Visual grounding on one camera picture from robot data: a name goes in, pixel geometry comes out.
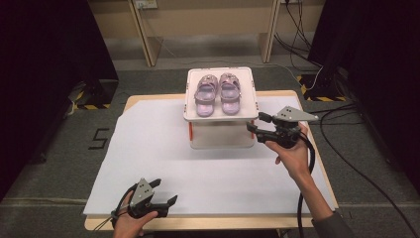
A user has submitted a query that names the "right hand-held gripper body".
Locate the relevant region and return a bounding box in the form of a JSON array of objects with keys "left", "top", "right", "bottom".
[{"left": 262, "top": 105, "right": 320, "bottom": 150}]

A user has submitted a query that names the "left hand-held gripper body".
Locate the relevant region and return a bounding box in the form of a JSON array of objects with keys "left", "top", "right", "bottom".
[{"left": 126, "top": 178, "right": 161, "bottom": 219}]

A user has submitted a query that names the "white shoe rack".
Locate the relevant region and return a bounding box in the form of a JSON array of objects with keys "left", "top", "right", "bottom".
[{"left": 182, "top": 66, "right": 261, "bottom": 150}]

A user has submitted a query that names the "pink sandal with flower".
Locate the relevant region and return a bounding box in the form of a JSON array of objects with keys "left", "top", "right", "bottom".
[
  {"left": 218, "top": 72, "right": 243, "bottom": 116},
  {"left": 193, "top": 73, "right": 220, "bottom": 118}
]

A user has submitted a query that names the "person's left hand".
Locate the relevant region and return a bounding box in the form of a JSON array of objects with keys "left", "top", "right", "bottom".
[{"left": 112, "top": 209, "right": 159, "bottom": 238}]

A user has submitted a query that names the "person's right hand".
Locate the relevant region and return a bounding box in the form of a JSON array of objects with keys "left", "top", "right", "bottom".
[{"left": 264, "top": 122, "right": 312, "bottom": 181}]

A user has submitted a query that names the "wooden table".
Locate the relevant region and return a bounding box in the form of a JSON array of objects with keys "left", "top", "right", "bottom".
[{"left": 83, "top": 89, "right": 340, "bottom": 232}]

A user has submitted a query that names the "black base with hazard tape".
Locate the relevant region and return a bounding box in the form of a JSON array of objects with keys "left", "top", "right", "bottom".
[
  {"left": 70, "top": 78, "right": 120, "bottom": 111},
  {"left": 296, "top": 73, "right": 349, "bottom": 103}
]

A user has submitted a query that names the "white table sheet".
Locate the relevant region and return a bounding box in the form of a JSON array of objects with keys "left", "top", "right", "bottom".
[{"left": 82, "top": 96, "right": 337, "bottom": 216}]

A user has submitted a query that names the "black curtain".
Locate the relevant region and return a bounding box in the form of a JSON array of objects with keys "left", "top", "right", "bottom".
[
  {"left": 308, "top": 0, "right": 420, "bottom": 196},
  {"left": 0, "top": 0, "right": 120, "bottom": 201}
]

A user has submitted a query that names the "beige desk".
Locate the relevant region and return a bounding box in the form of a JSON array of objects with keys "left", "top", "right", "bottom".
[{"left": 86, "top": 0, "right": 327, "bottom": 68}]

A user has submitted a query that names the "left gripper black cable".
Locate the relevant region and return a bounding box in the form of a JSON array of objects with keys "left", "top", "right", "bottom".
[{"left": 92, "top": 182, "right": 139, "bottom": 232}]

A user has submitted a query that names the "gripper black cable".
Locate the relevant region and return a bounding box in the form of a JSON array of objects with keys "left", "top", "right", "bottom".
[
  {"left": 296, "top": 131, "right": 317, "bottom": 238},
  {"left": 92, "top": 182, "right": 139, "bottom": 232}
]

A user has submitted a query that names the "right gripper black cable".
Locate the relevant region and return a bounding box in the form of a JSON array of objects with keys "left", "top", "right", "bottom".
[{"left": 296, "top": 131, "right": 317, "bottom": 238}]

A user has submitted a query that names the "long black floor cable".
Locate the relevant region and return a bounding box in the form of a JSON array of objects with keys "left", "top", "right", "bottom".
[{"left": 318, "top": 107, "right": 420, "bottom": 238}]

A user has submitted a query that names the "bundle of black cables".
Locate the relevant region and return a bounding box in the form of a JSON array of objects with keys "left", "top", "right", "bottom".
[{"left": 272, "top": 0, "right": 324, "bottom": 69}]

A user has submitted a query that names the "wall power outlet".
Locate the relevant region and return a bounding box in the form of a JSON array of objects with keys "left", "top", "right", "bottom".
[{"left": 134, "top": 0, "right": 159, "bottom": 10}]

